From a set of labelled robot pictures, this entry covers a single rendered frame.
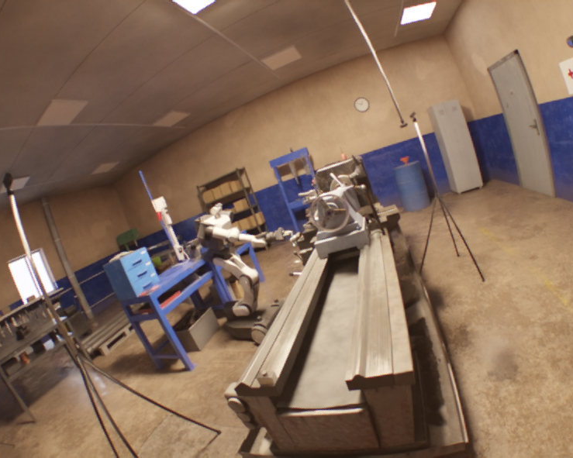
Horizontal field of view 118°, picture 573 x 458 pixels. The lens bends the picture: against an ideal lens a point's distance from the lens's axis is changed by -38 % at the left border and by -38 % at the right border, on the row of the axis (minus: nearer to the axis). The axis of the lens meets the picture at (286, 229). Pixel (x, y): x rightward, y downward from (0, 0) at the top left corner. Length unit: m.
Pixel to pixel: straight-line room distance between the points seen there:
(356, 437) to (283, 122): 6.05
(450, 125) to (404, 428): 5.44
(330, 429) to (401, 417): 0.21
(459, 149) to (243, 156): 4.74
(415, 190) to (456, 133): 1.46
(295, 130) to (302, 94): 0.83
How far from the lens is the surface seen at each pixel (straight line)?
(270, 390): 0.85
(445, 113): 5.84
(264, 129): 6.49
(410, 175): 5.42
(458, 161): 5.87
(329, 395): 0.88
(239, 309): 2.88
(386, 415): 0.86
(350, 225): 1.63
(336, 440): 0.96
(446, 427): 1.12
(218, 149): 6.99
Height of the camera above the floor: 1.34
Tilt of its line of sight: 9 degrees down
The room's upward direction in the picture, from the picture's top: 20 degrees counter-clockwise
